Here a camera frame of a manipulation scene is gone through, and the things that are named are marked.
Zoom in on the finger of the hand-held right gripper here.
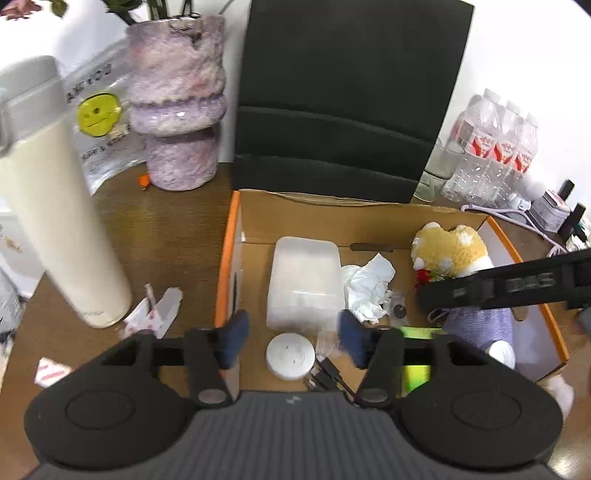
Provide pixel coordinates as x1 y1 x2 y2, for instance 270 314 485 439
416 274 455 309

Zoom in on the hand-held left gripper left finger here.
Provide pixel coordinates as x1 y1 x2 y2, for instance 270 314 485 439
95 309 252 408

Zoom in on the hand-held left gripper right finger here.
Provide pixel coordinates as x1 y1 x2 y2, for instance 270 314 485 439
338 309 492 409

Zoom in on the small dark bagged item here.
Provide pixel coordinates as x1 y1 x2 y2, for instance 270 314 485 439
388 290 409 320

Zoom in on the black cable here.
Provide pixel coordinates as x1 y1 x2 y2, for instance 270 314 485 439
302 355 356 398

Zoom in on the purple fabric-covered bottle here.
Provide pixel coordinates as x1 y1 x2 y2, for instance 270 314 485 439
427 302 518 370

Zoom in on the white round device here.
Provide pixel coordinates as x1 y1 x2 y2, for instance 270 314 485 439
265 332 317 381

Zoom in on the bright green object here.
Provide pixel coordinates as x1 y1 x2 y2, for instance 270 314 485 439
399 325 435 398

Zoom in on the cardboard box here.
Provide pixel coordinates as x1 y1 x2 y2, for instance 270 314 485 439
213 189 570 402

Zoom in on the red artificial rose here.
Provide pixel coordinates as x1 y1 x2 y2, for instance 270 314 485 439
414 268 444 289

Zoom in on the yellow white plush toy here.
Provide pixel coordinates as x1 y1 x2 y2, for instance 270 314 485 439
411 222 495 282

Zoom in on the crumpled white tissue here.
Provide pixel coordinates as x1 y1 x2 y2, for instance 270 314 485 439
341 253 396 324

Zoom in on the translucent plastic container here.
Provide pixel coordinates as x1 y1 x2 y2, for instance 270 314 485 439
266 236 346 333

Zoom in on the small grey tin box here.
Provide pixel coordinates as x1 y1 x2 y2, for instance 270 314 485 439
529 189 573 232

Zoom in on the small white bottle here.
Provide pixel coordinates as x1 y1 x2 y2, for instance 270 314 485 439
512 180 548 210

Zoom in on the clear glass jar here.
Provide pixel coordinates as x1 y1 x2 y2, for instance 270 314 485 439
413 138 465 203

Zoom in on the wooden desk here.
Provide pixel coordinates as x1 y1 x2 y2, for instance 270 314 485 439
0 161 591 480

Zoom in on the white soft object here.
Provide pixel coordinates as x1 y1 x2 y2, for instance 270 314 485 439
549 374 575 416

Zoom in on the pack of water bottles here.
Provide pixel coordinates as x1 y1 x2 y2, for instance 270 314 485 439
441 89 540 208

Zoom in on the flat red white packet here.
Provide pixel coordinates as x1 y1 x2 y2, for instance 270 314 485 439
36 356 74 387

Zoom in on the cream thermos bottle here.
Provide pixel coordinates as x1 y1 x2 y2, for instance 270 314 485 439
0 55 134 329

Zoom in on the clear smiley plastic bag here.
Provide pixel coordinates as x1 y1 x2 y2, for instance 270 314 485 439
60 39 148 195

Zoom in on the black chair back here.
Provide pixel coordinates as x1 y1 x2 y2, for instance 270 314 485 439
232 0 475 205

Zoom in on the grey plastic bag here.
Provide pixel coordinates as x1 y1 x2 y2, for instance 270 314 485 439
0 265 24 333

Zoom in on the white paper box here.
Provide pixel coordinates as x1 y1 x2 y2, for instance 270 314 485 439
0 194 47 296

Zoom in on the purple marbled vase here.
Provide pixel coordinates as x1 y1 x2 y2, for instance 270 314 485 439
126 14 228 191

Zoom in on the artificial flower bouquet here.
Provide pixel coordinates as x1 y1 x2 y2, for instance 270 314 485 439
0 0 241 26

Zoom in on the purple cable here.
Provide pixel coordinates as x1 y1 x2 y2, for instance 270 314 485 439
462 203 568 254

